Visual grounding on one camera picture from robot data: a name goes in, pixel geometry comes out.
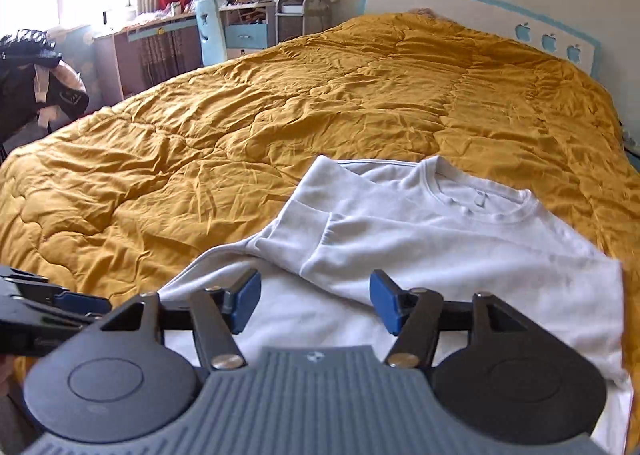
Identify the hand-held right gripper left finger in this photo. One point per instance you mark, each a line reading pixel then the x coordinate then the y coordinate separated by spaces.
pixel 246 299

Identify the purple and blue desk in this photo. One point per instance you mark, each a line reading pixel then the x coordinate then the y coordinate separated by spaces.
pixel 150 42

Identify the metal trolley rack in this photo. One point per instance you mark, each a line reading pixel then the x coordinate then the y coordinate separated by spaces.
pixel 302 17

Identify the light blue chair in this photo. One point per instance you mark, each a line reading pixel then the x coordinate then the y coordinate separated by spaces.
pixel 210 32

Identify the mustard yellow quilt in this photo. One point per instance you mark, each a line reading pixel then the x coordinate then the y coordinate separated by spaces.
pixel 300 110

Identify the dark jacket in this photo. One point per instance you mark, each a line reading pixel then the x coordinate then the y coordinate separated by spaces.
pixel 30 80

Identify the white and blue headboard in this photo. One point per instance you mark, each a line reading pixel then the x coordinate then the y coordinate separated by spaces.
pixel 450 5

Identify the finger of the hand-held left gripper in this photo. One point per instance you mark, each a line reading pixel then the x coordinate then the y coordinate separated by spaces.
pixel 45 330
pixel 85 302

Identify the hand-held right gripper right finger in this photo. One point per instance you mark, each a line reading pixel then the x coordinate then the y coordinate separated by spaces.
pixel 384 302

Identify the white sweatshirt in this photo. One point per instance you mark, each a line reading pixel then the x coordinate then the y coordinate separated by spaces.
pixel 450 260

